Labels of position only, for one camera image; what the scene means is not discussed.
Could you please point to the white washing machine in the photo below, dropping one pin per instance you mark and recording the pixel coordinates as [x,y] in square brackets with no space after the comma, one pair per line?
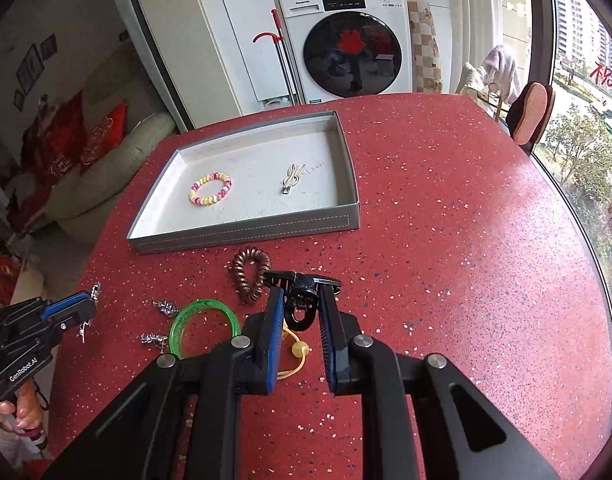
[346,50]

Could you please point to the small black picture frame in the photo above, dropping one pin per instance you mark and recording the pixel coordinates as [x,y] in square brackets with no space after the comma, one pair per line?
[48,46]

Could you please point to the person's left hand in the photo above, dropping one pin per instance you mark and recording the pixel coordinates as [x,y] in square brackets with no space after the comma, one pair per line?
[28,412]

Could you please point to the large black picture frame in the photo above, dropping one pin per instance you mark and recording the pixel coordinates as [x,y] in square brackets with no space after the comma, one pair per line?
[28,67]

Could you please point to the black claw hair clip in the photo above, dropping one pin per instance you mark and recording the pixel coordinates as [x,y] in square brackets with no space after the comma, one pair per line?
[301,290]

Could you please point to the red embroidered cushion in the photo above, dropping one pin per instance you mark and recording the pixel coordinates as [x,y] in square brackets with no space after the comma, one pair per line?
[103,135]
[61,140]

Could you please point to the green translucent bangle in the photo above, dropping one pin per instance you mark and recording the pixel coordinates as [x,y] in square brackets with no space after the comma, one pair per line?
[178,322]

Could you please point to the cream cushion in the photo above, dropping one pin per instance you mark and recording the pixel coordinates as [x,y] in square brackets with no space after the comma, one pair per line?
[471,80]

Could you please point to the white tall cabinet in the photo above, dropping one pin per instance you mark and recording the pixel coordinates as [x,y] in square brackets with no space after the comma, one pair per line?
[226,35]

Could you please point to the gold hair clip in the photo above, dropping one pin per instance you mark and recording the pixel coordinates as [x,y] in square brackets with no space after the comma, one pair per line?
[291,180]

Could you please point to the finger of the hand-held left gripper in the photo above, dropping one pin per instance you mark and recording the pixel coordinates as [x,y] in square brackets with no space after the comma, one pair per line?
[73,317]
[68,302]

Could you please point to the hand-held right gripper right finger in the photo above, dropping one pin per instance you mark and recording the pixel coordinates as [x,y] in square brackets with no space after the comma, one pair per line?
[328,345]

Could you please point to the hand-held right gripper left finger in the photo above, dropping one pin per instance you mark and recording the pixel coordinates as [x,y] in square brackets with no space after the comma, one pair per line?
[273,340]

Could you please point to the cream sofa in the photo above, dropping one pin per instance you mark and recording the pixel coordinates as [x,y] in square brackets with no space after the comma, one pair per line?
[131,135]

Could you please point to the gold metal rack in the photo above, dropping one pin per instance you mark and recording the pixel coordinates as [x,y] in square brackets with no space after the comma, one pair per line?
[496,97]

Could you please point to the white plastic jug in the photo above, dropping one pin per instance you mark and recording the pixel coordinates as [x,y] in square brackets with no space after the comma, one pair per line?
[272,102]

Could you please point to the pale pink towel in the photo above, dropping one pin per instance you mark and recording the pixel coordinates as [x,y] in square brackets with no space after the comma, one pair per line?
[503,67]

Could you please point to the grey jewelry tray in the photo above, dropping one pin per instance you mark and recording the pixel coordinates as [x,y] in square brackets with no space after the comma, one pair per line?
[256,195]

